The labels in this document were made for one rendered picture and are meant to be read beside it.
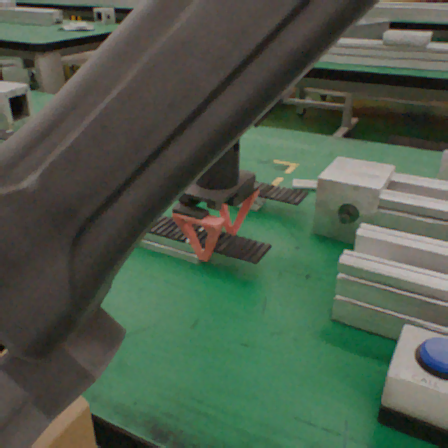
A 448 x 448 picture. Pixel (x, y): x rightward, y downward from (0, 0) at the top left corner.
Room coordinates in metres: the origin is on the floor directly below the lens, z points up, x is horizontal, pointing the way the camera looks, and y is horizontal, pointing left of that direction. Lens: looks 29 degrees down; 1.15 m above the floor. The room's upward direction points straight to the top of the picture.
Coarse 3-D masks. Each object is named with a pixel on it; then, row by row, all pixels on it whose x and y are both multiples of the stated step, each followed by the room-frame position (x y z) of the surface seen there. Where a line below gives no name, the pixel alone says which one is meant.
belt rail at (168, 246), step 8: (144, 240) 0.62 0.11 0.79; (152, 240) 0.61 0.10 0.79; (160, 240) 0.60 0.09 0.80; (168, 240) 0.60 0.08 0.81; (176, 240) 0.59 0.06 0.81; (152, 248) 0.61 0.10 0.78; (160, 248) 0.60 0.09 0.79; (168, 248) 0.60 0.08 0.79; (176, 248) 0.60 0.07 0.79; (184, 248) 0.58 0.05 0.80; (192, 248) 0.58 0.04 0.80; (176, 256) 0.59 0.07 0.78; (184, 256) 0.58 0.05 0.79; (192, 256) 0.58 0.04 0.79
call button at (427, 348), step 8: (424, 344) 0.33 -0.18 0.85; (432, 344) 0.33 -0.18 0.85; (440, 344) 0.33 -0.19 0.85; (424, 352) 0.32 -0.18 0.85; (432, 352) 0.32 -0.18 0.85; (440, 352) 0.32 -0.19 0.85; (424, 360) 0.32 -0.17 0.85; (432, 360) 0.31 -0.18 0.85; (440, 360) 0.31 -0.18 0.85; (432, 368) 0.31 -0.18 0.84; (440, 368) 0.31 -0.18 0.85
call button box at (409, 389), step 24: (408, 336) 0.36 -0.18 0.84; (432, 336) 0.36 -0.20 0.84; (408, 360) 0.32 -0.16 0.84; (408, 384) 0.30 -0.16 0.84; (432, 384) 0.30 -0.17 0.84; (384, 408) 0.31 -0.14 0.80; (408, 408) 0.30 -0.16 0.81; (432, 408) 0.29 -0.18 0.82; (408, 432) 0.29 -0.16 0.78; (432, 432) 0.28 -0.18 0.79
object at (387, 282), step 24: (360, 240) 0.51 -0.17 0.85; (384, 240) 0.50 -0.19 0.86; (408, 240) 0.49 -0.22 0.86; (432, 240) 0.49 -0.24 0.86; (360, 264) 0.44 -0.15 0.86; (384, 264) 0.44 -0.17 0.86; (408, 264) 0.48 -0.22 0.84; (432, 264) 0.47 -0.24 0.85; (336, 288) 0.45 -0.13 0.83; (360, 288) 0.44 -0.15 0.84; (384, 288) 0.43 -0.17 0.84; (408, 288) 0.41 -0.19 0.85; (432, 288) 0.40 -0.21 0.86; (336, 312) 0.45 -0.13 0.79; (360, 312) 0.44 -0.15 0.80; (384, 312) 0.43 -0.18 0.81; (408, 312) 0.41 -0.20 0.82; (432, 312) 0.40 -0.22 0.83
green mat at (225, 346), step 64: (256, 128) 1.21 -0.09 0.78; (320, 256) 0.59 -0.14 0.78; (128, 320) 0.45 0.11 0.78; (192, 320) 0.45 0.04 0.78; (256, 320) 0.45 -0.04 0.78; (320, 320) 0.45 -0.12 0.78; (128, 384) 0.35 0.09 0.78; (192, 384) 0.35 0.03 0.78; (256, 384) 0.35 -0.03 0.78; (320, 384) 0.35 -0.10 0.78; (384, 384) 0.35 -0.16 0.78
